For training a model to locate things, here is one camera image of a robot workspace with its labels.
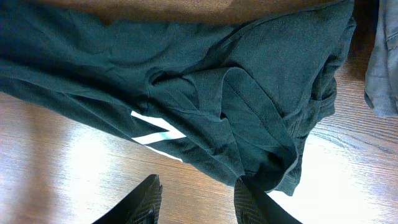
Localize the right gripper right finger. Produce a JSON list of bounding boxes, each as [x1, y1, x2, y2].
[[234, 176, 301, 224]]

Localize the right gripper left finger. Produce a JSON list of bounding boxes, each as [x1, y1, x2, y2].
[[93, 174, 163, 224]]

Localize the black Nike t-shirt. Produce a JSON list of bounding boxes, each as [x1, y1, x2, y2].
[[1, 1, 355, 195]]

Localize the grey folded shorts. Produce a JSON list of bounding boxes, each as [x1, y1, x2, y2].
[[364, 0, 397, 118]]

